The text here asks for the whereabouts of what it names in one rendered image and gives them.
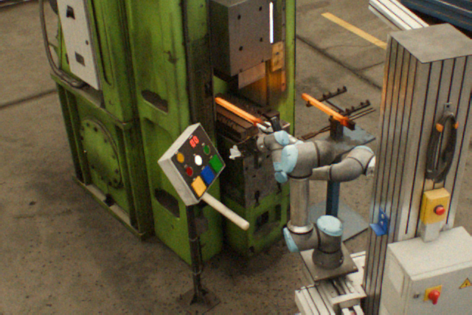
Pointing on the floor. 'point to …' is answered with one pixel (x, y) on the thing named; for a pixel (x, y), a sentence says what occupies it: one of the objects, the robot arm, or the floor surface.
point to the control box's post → (193, 247)
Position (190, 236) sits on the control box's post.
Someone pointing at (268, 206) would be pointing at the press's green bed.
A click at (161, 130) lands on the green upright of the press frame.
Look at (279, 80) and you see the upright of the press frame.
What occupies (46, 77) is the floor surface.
